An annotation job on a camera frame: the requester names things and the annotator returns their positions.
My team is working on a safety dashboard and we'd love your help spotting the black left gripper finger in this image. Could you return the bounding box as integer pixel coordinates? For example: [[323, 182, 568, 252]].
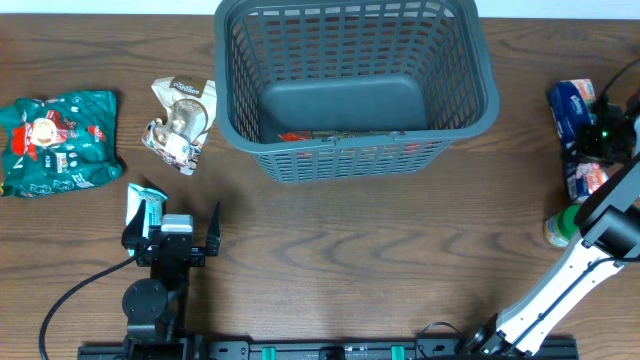
[[121, 200, 146, 249], [205, 202, 221, 257]]

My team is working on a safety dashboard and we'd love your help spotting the blue Kleenex tissue multipack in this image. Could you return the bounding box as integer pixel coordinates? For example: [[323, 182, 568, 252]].
[[547, 79, 608, 204]]

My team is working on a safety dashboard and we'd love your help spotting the green lid jar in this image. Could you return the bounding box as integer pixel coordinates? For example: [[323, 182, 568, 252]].
[[543, 205, 580, 248]]

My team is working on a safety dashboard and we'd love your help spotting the red pasta packet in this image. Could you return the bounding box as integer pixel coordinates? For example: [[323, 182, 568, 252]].
[[277, 130, 401, 143]]

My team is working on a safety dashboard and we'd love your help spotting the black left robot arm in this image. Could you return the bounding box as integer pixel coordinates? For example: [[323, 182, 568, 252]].
[[122, 202, 221, 360]]

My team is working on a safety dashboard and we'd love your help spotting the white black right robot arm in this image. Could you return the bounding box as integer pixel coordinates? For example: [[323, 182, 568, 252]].
[[466, 94, 639, 356]]

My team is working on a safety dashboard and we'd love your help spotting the light teal small packet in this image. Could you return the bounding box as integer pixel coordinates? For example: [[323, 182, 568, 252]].
[[122, 183, 168, 258]]

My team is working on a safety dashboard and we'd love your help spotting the beige crumpled snack pouch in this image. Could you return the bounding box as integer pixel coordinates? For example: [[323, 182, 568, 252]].
[[141, 76, 217, 176]]

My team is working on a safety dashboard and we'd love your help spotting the green Nescafe coffee bag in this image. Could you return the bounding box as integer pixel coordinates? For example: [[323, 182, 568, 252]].
[[1, 90, 123, 198]]

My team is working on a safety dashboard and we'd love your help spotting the grey plastic laundry basket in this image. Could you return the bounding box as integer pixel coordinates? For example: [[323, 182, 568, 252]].
[[214, 0, 500, 183]]

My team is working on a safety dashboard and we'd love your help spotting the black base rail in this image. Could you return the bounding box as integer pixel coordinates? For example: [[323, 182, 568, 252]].
[[77, 335, 580, 360]]

